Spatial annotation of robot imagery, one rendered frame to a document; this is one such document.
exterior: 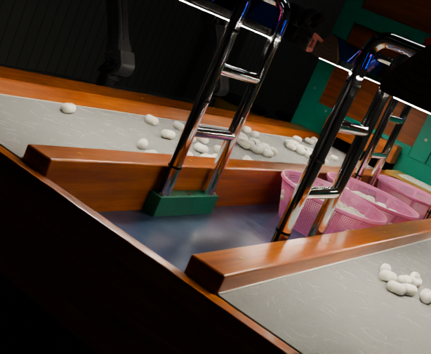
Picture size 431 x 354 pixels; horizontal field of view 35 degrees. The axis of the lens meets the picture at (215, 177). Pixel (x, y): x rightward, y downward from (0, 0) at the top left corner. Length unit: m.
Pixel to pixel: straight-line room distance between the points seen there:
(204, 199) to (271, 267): 0.41
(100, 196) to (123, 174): 0.06
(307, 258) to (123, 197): 0.33
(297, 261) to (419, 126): 1.66
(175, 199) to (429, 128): 1.52
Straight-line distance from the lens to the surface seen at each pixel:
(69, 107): 1.42
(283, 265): 0.99
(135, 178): 1.18
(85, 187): 1.09
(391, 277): 1.23
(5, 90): 1.41
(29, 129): 1.22
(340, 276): 1.14
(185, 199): 1.28
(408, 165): 2.62
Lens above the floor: 1.05
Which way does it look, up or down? 13 degrees down
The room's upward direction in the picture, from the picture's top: 24 degrees clockwise
